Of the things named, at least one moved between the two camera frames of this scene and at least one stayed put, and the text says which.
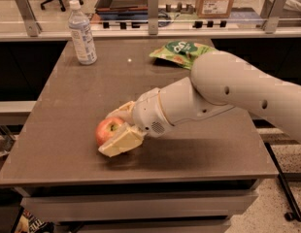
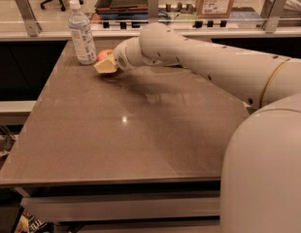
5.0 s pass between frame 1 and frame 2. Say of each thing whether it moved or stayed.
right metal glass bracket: stayed
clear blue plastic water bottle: stayed
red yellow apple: moved
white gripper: moved
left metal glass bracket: stayed
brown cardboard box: stayed
